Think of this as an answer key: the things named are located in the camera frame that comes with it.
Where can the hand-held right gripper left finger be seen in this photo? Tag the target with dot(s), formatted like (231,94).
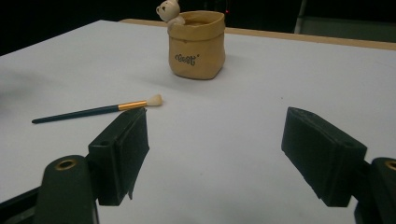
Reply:
(118,155)

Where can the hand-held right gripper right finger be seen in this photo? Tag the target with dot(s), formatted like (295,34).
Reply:
(323,155)

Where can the tan pen holder with bear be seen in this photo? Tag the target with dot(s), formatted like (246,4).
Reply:
(199,46)

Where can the wooden board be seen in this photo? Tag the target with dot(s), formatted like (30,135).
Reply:
(311,38)

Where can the grey panel with white frame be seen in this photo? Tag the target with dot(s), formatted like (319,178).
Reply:
(342,29)

